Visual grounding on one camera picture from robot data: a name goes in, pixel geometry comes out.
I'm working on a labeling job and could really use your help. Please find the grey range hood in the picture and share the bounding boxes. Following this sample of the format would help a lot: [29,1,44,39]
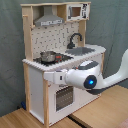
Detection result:
[35,5,64,27]

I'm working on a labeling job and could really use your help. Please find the toy oven door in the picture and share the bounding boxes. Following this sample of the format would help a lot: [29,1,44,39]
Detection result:
[56,86,73,111]

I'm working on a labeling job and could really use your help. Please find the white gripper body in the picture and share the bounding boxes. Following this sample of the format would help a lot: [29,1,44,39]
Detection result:
[44,70,67,85]

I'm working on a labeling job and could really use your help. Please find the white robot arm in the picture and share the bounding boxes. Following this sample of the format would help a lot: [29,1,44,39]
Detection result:
[44,49,128,95]

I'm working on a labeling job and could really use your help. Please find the black stovetop red burners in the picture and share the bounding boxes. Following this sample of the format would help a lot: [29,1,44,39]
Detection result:
[34,53,71,66]

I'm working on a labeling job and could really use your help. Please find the grey toy sink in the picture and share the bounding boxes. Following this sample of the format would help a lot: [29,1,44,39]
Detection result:
[66,47,94,56]

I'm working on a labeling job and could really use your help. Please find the wooden toy kitchen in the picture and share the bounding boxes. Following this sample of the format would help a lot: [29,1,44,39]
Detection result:
[22,2,105,127]

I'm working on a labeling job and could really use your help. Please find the small metal pot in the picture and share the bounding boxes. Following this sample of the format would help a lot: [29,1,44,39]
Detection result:
[40,51,56,62]

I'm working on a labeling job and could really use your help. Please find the black toy faucet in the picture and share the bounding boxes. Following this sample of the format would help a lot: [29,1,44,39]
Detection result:
[67,33,83,49]

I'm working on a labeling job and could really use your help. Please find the white toy microwave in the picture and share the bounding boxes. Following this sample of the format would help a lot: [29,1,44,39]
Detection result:
[67,3,90,21]

